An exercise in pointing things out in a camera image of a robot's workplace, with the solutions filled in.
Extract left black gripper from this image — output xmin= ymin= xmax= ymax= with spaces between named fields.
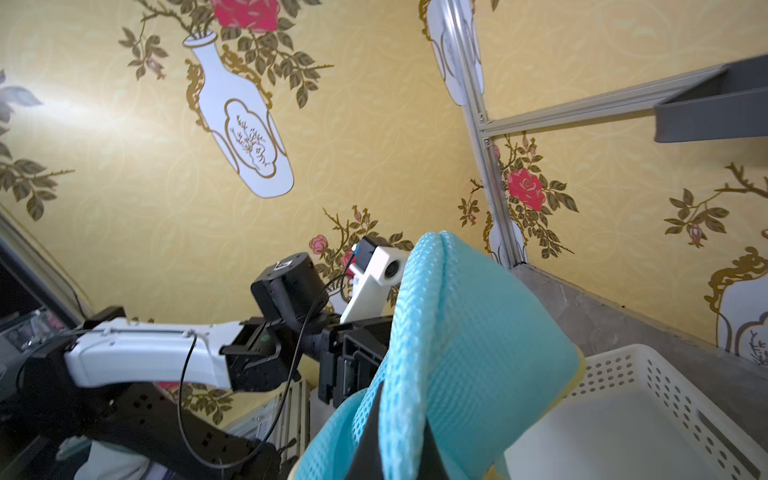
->
xmin=316 ymin=316 xmax=393 ymax=407

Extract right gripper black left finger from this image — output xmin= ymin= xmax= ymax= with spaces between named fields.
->
xmin=345 ymin=384 xmax=384 ymax=480

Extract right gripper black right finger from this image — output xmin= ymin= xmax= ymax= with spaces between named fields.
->
xmin=417 ymin=421 xmax=449 ymax=480

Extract white perforated plastic basket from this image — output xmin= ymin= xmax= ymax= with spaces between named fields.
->
xmin=505 ymin=344 xmax=767 ymax=479

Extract turquoise mesh laundry bag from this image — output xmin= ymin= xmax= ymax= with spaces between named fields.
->
xmin=291 ymin=232 xmax=585 ymax=479

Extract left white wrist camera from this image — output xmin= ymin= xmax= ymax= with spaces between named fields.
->
xmin=340 ymin=235 xmax=410 ymax=324

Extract grey wall shelf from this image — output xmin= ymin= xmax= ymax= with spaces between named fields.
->
xmin=654 ymin=55 xmax=767 ymax=143

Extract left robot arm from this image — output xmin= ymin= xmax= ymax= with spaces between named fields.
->
xmin=1 ymin=245 xmax=407 ymax=479

